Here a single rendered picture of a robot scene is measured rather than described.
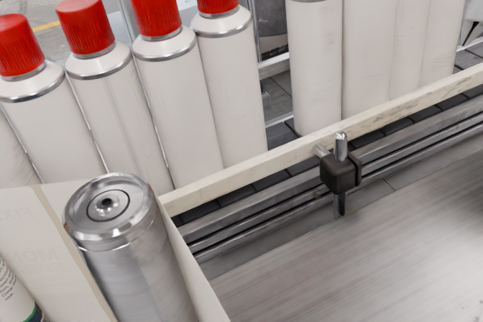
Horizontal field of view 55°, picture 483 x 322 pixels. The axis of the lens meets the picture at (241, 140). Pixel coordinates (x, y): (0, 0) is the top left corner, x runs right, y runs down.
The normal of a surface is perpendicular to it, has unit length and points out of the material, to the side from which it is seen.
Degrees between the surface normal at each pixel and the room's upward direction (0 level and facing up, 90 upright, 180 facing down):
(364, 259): 0
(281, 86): 0
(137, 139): 90
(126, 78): 90
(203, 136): 90
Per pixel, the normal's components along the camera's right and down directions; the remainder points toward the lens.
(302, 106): -0.70, 0.51
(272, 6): -0.04, 0.34
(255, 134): 0.59, 0.44
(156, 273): 0.78, 0.31
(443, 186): -0.13, -0.77
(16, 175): 0.91, 0.16
